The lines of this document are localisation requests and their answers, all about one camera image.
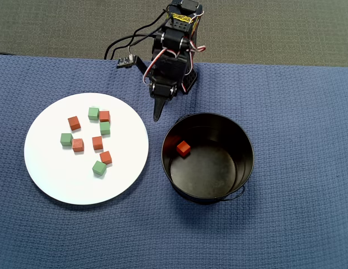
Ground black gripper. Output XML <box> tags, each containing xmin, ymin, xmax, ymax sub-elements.
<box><xmin>147</xmin><ymin>49</ymin><xmax>196</xmax><ymax>122</ymax></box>

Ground white round plate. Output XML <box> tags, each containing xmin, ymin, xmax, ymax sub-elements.
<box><xmin>24</xmin><ymin>92</ymin><xmax>150</xmax><ymax>206</ymax></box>

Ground black metal bucket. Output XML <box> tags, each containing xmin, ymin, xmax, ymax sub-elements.
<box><xmin>161</xmin><ymin>112</ymin><xmax>255</xmax><ymax>205</ymax></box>

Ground blue woven table cloth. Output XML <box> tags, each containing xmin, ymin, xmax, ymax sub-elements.
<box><xmin>0</xmin><ymin>54</ymin><xmax>348</xmax><ymax>269</ymax></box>

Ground white red servo wire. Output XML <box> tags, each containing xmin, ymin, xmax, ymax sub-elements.
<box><xmin>142</xmin><ymin>47</ymin><xmax>170</xmax><ymax>85</ymax></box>

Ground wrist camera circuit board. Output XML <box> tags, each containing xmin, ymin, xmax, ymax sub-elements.
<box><xmin>116</xmin><ymin>55</ymin><xmax>146</xmax><ymax>74</ymax></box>

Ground thin black camera cable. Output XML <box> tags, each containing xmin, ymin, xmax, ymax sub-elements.
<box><xmin>127</xmin><ymin>8</ymin><xmax>174</xmax><ymax>59</ymax></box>

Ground thick black cable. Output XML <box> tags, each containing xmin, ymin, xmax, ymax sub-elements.
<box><xmin>104</xmin><ymin>33</ymin><xmax>157</xmax><ymax>61</ymax></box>
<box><xmin>110</xmin><ymin>35</ymin><xmax>157</xmax><ymax>61</ymax></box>

